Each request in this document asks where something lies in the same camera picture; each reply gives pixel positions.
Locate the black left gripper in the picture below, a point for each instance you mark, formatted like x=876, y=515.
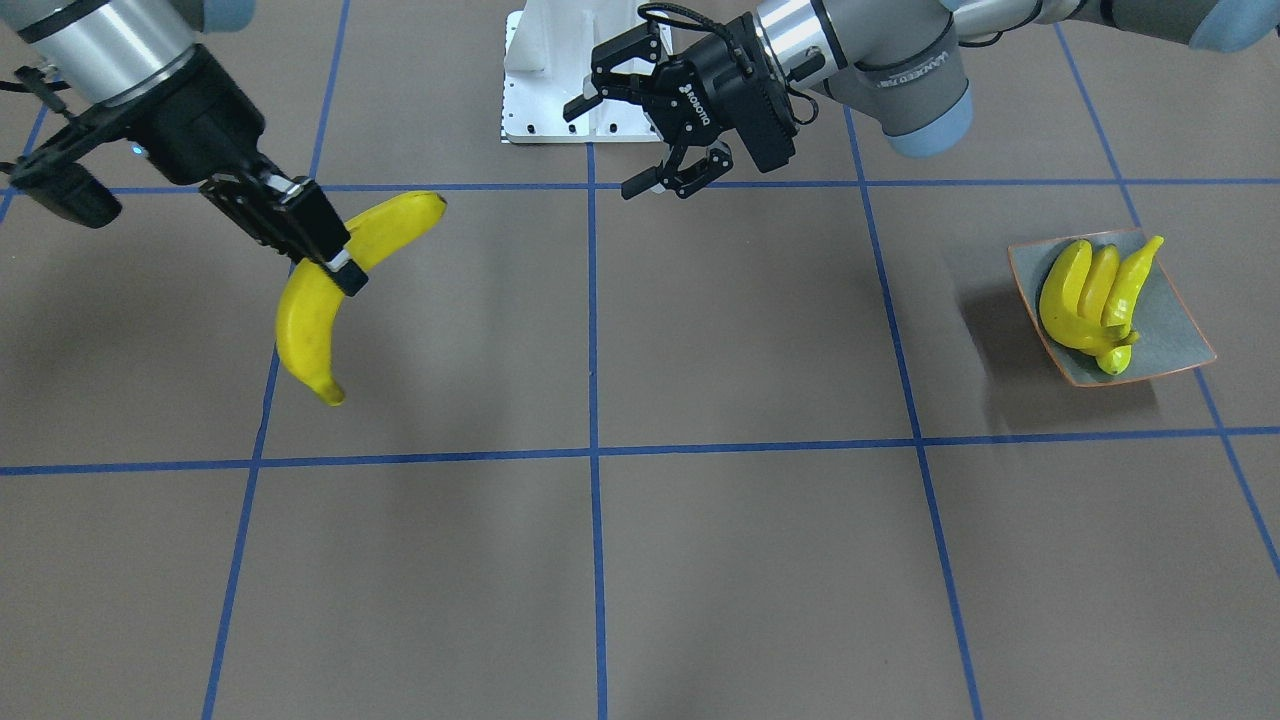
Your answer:
x=727, y=92

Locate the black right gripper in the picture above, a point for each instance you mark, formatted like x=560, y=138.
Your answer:
x=203, y=128

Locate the yellow banana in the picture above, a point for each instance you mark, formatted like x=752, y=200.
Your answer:
x=1098, y=283
x=308, y=309
x=1058, y=300
x=1117, y=310

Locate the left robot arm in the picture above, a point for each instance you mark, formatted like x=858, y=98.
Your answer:
x=898, y=62

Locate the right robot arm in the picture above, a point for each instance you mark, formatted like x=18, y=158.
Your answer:
x=136, y=71

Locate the blue square ceramic plate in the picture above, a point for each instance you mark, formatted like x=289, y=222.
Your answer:
x=1170, y=340

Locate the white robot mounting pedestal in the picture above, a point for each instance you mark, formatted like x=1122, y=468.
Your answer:
x=548, y=63

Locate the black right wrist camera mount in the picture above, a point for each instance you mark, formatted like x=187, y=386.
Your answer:
x=53, y=175

